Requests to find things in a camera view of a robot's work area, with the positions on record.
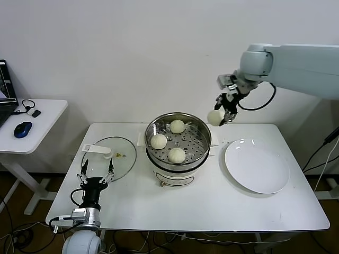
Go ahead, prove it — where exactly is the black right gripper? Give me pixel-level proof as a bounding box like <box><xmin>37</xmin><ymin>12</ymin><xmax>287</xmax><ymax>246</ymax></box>
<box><xmin>213</xmin><ymin>88</ymin><xmax>248</xmax><ymax>126</ymax></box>

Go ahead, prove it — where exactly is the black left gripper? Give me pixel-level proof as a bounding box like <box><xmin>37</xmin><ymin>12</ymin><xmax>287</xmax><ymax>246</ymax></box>
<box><xmin>76</xmin><ymin>158</ymin><xmax>115</xmax><ymax>208</ymax></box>

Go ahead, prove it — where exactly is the white steamed baozi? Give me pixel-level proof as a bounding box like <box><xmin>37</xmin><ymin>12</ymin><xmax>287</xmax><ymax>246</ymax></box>
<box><xmin>167</xmin><ymin>147</ymin><xmax>186</xmax><ymax>165</ymax></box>
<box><xmin>169</xmin><ymin>119</ymin><xmax>186</xmax><ymax>134</ymax></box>
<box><xmin>207</xmin><ymin>110</ymin><xmax>226</xmax><ymax>126</ymax></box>
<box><xmin>150</xmin><ymin>134</ymin><xmax>168</xmax><ymax>150</ymax></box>

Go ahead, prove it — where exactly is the stainless steel steamer basket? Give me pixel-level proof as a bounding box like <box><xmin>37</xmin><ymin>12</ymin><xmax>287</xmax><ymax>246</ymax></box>
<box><xmin>144</xmin><ymin>112</ymin><xmax>212</xmax><ymax>172</ymax></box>

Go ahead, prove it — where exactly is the white round plate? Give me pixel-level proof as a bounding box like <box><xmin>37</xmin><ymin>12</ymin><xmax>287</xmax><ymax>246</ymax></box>
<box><xmin>224</xmin><ymin>138</ymin><xmax>290</xmax><ymax>194</ymax></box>

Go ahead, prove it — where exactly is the white side table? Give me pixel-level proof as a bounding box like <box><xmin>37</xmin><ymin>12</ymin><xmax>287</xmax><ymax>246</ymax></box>
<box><xmin>0</xmin><ymin>99</ymin><xmax>69</xmax><ymax>215</ymax></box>

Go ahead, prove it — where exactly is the white electric cooker base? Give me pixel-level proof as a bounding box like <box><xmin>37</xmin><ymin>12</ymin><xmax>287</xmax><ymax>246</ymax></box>
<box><xmin>136</xmin><ymin>131</ymin><xmax>221</xmax><ymax>187</ymax></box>

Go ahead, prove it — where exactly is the blue computer mouse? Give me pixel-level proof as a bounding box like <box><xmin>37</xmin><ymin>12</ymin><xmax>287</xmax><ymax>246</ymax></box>
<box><xmin>13</xmin><ymin>121</ymin><xmax>33</xmax><ymax>139</ymax></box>

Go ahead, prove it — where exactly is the black laptop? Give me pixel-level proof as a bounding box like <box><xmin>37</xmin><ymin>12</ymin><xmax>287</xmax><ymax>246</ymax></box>
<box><xmin>0</xmin><ymin>59</ymin><xmax>19</xmax><ymax>128</ymax></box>

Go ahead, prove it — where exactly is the white floor stand base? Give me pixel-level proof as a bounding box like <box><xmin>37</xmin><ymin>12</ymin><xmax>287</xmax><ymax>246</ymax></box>
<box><xmin>315</xmin><ymin>177</ymin><xmax>339</xmax><ymax>201</ymax></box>

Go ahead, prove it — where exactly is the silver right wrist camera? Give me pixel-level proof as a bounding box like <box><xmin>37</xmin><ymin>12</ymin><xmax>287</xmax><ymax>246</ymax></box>
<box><xmin>217</xmin><ymin>75</ymin><xmax>234</xmax><ymax>88</ymax></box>

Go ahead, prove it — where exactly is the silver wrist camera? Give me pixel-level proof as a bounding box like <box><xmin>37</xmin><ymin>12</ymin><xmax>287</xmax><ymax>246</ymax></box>
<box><xmin>217</xmin><ymin>75</ymin><xmax>234</xmax><ymax>88</ymax></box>
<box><xmin>71</xmin><ymin>208</ymin><xmax>88</xmax><ymax>222</ymax></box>

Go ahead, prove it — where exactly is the glass lid white handle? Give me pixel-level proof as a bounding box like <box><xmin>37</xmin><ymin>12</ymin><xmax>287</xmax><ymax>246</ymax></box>
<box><xmin>81</xmin><ymin>136</ymin><xmax>137</xmax><ymax>185</ymax></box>

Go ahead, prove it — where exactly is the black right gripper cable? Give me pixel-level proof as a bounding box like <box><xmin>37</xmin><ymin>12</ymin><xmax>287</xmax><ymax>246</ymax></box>
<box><xmin>237</xmin><ymin>82</ymin><xmax>278</xmax><ymax>111</ymax></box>

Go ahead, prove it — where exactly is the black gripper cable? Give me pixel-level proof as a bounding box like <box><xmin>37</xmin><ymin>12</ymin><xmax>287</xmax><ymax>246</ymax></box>
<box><xmin>70</xmin><ymin>187</ymin><xmax>85</xmax><ymax>208</ymax></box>
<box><xmin>237</xmin><ymin>82</ymin><xmax>278</xmax><ymax>111</ymax></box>

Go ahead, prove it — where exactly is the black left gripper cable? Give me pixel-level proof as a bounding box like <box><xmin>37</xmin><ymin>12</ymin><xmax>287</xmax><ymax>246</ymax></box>
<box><xmin>70</xmin><ymin>187</ymin><xmax>85</xmax><ymax>208</ymax></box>

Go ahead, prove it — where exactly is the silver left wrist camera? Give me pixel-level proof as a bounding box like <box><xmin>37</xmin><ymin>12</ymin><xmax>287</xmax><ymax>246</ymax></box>
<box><xmin>71</xmin><ymin>208</ymin><xmax>88</xmax><ymax>222</ymax></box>

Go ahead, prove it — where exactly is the black left camera cable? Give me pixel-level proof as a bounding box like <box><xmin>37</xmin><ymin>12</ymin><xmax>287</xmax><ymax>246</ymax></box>
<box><xmin>49</xmin><ymin>215</ymin><xmax>74</xmax><ymax>235</ymax></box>

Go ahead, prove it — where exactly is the thin black looped cable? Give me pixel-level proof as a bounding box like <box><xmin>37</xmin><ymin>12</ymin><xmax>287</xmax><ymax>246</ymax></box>
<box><xmin>12</xmin><ymin>99</ymin><xmax>35</xmax><ymax>115</ymax></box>

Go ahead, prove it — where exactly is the black floor cable tangle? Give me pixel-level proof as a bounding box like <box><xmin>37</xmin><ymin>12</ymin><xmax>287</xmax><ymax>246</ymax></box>
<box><xmin>0</xmin><ymin>195</ymin><xmax>67</xmax><ymax>254</ymax></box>

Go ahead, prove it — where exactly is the black hanging cable with plug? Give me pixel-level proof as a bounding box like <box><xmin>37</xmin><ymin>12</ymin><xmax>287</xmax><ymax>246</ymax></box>
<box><xmin>301</xmin><ymin>129</ymin><xmax>339</xmax><ymax>173</ymax></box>

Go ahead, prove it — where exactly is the white hanging cable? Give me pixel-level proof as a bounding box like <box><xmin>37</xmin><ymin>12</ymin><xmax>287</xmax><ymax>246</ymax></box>
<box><xmin>314</xmin><ymin>144</ymin><xmax>339</xmax><ymax>191</ymax></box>

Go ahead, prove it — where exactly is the white floor cable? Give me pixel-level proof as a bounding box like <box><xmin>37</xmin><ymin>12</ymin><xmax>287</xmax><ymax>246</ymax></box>
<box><xmin>140</xmin><ymin>232</ymin><xmax>292</xmax><ymax>246</ymax></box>

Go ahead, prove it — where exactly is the white table leg frame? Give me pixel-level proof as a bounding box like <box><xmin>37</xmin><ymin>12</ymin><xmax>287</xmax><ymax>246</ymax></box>
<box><xmin>253</xmin><ymin>232</ymin><xmax>292</xmax><ymax>254</ymax></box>

